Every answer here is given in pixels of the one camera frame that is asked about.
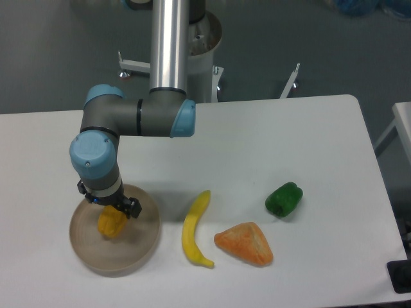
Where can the orange triangular toy bread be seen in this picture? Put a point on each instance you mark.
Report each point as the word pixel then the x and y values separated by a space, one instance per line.
pixel 247 242

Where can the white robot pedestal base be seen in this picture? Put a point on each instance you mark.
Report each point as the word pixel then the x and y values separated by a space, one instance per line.
pixel 203 76

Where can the yellow toy bell pepper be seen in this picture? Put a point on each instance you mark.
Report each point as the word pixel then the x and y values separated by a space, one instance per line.
pixel 111 222

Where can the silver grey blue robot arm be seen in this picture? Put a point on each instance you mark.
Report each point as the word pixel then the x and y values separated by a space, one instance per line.
pixel 167 112

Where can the black device at table edge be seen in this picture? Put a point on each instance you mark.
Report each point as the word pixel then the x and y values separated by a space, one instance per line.
pixel 399 273

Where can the yellow toy banana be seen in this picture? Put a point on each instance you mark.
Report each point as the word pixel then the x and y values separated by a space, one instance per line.
pixel 189 245

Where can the green toy bell pepper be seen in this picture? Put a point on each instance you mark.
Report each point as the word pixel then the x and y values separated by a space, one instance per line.
pixel 284 200

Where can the beige round plate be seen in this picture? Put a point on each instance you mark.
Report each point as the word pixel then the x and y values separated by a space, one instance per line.
pixel 115 257

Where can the blue bag in background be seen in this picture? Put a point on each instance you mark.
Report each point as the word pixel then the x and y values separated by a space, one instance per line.
pixel 394 8

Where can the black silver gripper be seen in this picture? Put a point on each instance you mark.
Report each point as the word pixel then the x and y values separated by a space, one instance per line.
pixel 114 195

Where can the white side table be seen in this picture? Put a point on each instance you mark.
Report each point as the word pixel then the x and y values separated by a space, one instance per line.
pixel 399 126

